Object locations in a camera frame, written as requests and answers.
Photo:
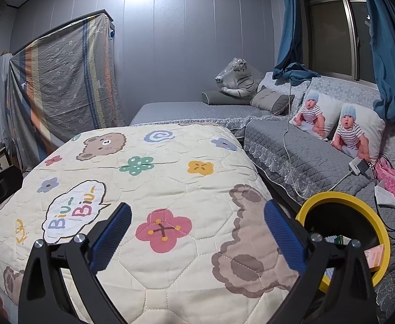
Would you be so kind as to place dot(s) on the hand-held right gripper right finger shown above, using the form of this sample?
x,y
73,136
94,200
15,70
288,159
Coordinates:
x,y
281,236

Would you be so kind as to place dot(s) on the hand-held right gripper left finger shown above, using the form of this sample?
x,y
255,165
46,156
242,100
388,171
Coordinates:
x,y
111,236

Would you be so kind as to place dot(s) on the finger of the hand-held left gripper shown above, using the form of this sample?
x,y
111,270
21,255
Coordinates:
x,y
2,189

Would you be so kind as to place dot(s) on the green white packet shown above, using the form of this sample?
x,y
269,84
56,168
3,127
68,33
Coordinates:
x,y
339,239

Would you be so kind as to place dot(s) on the yellow-rimmed black trash bin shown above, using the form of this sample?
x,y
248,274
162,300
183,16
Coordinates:
x,y
335,197

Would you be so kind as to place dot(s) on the pink box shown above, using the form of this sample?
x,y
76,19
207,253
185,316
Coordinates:
x,y
374,256

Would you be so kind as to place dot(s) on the cream bear print blanket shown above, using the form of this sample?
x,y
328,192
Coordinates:
x,y
184,192

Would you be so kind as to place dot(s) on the grey quilted sofa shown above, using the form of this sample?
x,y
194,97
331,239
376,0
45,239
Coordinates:
x,y
285,148

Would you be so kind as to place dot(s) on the plain grey hanging cloth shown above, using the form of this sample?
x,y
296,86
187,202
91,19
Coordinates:
x,y
0,91

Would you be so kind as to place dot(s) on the white power adapter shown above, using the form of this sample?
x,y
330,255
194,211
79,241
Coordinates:
x,y
359,167

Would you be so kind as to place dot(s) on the white tissue paper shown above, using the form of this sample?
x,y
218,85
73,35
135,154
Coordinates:
x,y
386,197

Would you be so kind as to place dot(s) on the baby print pillow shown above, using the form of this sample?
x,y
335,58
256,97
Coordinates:
x,y
352,131
314,114

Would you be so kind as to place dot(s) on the striped grey sheet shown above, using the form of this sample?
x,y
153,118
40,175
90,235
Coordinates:
x,y
66,74

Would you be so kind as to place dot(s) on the grey square cushion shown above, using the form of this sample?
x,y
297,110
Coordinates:
x,y
271,101

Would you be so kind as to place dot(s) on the grey sofa bed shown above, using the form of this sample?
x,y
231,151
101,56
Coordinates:
x,y
184,113

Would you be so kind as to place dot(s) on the grey bolster pillow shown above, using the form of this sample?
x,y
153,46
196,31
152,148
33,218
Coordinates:
x,y
214,97

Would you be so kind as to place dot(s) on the white tiger plush toy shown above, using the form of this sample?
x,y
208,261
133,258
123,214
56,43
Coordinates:
x,y
241,81

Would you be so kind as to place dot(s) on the blue curtain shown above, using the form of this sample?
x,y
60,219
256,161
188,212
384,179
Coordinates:
x,y
290,23
389,57

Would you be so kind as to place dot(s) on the metal frame window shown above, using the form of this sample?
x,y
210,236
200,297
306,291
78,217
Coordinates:
x,y
329,33

